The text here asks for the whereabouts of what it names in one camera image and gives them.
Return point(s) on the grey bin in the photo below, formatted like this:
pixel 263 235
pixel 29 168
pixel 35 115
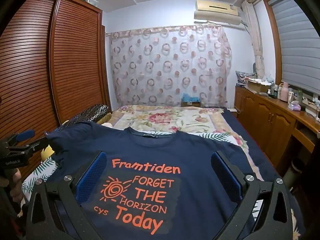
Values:
pixel 296 172

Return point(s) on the wooden slatted wardrobe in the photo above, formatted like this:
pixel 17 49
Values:
pixel 37 67

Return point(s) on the pink thermos bottle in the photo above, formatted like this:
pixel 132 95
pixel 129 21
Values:
pixel 285 92

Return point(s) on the dark circle patterned pillow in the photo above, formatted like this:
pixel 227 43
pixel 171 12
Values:
pixel 92 112

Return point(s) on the navy bed sheet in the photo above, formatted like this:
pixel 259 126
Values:
pixel 250 142

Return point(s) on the floral fabric bag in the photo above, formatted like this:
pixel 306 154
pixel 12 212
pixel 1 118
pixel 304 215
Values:
pixel 243 76

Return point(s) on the clear storage box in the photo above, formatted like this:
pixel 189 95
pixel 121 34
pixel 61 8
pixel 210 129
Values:
pixel 91 1

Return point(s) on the beige tied curtain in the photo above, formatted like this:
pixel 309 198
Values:
pixel 255 42

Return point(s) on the wall air conditioner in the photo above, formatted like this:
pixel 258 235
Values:
pixel 215 10

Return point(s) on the wooden window frame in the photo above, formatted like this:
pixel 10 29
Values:
pixel 271 42

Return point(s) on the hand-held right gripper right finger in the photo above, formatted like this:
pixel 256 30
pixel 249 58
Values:
pixel 226 177

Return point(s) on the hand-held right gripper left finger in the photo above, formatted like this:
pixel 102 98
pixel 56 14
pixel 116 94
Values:
pixel 91 177

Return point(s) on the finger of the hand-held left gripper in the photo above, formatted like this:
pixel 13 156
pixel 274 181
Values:
pixel 40 143
pixel 23 135

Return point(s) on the gold patterned pillow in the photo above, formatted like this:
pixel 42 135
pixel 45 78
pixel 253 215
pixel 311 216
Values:
pixel 105 118

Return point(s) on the wooden sideboard cabinet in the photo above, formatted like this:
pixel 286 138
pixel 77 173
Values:
pixel 265 120

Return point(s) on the grey window blind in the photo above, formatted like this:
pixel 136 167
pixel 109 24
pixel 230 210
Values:
pixel 295 42

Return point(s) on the navy printed t-shirt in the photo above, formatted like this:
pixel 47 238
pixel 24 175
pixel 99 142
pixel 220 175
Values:
pixel 160 152

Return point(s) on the palm leaf print sheet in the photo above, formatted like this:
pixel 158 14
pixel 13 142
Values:
pixel 37 172

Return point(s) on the person's left hand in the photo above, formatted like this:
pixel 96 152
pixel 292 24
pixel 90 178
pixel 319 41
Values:
pixel 17 182

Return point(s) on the circle print sheer curtain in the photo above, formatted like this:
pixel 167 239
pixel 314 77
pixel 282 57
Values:
pixel 162 67

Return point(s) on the purple tissue box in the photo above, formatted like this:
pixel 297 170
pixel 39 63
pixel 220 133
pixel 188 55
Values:
pixel 294 106

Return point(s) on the open cardboard box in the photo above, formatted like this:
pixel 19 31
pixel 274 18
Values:
pixel 257 86

